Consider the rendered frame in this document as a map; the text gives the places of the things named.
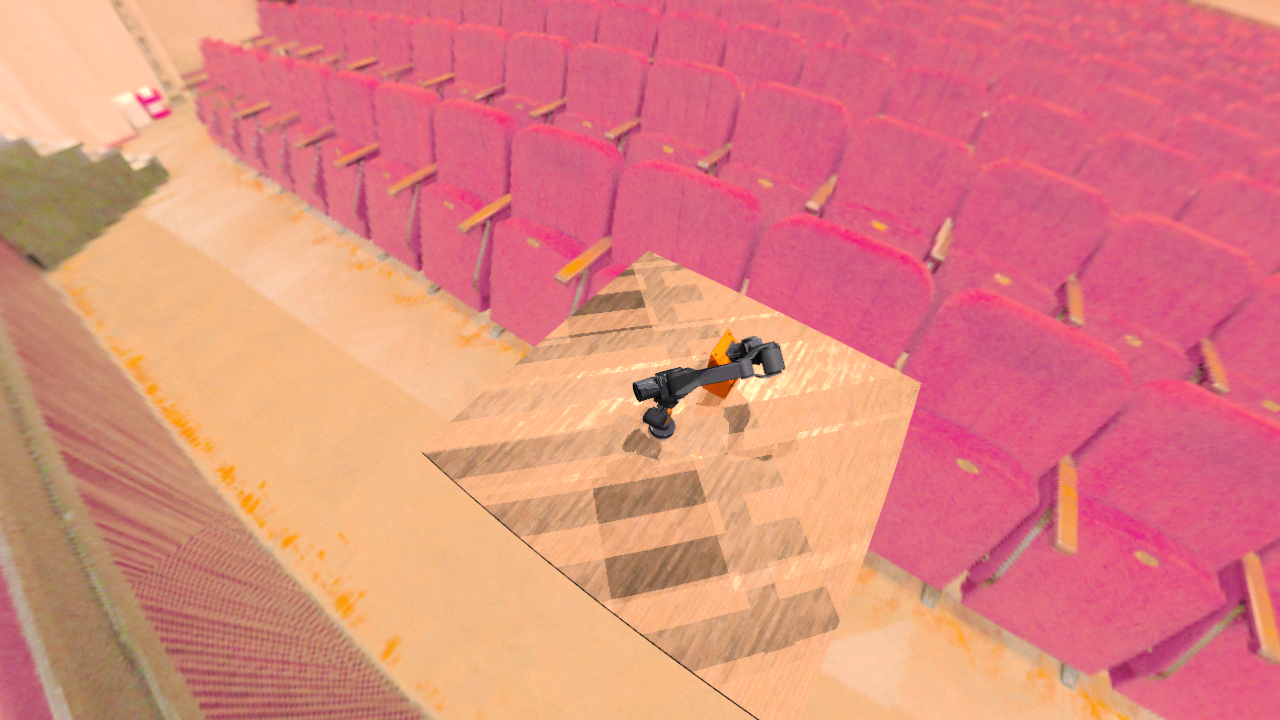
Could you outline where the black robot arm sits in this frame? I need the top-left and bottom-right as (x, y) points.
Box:
(632, 334), (786, 404)

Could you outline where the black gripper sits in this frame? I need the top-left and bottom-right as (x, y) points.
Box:
(643, 396), (681, 430)

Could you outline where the grey round pedestal with silver shaft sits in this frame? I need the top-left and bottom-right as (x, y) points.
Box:
(649, 418), (675, 439)

